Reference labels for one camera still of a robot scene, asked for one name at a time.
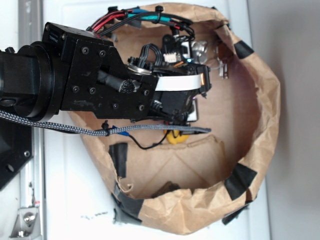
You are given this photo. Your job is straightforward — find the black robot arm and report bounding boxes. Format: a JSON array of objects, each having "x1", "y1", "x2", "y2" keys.
[{"x1": 0, "y1": 23, "x2": 211, "y2": 125}]

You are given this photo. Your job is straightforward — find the silver keys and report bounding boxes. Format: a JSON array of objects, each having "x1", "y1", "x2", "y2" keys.
[{"x1": 191, "y1": 39, "x2": 233, "y2": 79}]

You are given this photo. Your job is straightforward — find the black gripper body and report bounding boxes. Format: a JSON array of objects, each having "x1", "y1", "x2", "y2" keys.
[{"x1": 127, "y1": 33, "x2": 212, "y2": 124}]

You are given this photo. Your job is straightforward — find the brown paper bag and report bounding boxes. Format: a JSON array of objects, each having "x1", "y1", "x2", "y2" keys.
[{"x1": 82, "y1": 3, "x2": 281, "y2": 235}]

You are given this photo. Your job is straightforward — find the aluminium extrusion rail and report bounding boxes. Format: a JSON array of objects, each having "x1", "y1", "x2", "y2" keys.
[{"x1": 18, "y1": 0, "x2": 47, "y2": 240}]

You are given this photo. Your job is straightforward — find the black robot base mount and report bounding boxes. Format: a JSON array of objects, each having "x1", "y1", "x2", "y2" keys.
[{"x1": 0, "y1": 120, "x2": 33, "y2": 190}]

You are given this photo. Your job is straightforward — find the red green wire bundle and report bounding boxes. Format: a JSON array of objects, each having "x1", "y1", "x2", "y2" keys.
[{"x1": 86, "y1": 5, "x2": 196, "y2": 41}]

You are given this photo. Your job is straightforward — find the silver corner bracket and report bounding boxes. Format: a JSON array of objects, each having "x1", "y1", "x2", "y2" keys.
[{"x1": 9, "y1": 207, "x2": 41, "y2": 240}]

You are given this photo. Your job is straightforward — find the grey braided cable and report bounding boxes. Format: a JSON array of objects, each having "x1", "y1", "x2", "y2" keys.
[{"x1": 0, "y1": 109, "x2": 212, "y2": 137}]

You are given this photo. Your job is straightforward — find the white ribbon cable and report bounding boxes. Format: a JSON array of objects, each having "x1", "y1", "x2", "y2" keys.
[{"x1": 154, "y1": 73, "x2": 206, "y2": 91}]

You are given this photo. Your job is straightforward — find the yellow rubber duck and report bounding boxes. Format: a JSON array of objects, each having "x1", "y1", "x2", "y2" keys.
[{"x1": 166, "y1": 130, "x2": 190, "y2": 145}]

